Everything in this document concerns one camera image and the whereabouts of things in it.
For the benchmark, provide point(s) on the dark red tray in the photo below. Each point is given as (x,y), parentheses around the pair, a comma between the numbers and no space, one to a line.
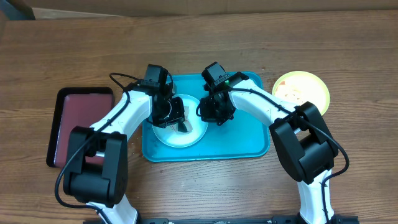
(75,106)

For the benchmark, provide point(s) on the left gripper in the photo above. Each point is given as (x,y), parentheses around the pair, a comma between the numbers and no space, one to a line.
(178,116)

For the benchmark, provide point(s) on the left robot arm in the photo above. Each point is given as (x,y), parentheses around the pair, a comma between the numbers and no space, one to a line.
(96,171)

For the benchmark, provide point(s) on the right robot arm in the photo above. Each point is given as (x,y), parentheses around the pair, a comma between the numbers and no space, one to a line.
(304,145)

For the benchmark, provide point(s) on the yellow-green plate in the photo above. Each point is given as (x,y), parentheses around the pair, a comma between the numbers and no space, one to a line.
(299,87)

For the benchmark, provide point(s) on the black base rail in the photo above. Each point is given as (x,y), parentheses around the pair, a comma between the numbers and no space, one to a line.
(337,219)

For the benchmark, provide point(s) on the cardboard backdrop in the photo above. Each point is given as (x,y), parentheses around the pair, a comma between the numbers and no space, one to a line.
(205,7)

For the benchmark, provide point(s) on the teal plastic tray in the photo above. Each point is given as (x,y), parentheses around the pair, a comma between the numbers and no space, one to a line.
(243,136)

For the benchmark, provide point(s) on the green scrub sponge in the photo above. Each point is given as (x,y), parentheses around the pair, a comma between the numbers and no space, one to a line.
(182,127)

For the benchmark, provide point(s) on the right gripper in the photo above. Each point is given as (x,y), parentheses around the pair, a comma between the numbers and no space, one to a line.
(209,116)

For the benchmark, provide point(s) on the light blue plate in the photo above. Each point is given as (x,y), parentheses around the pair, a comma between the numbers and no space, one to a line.
(196,128)

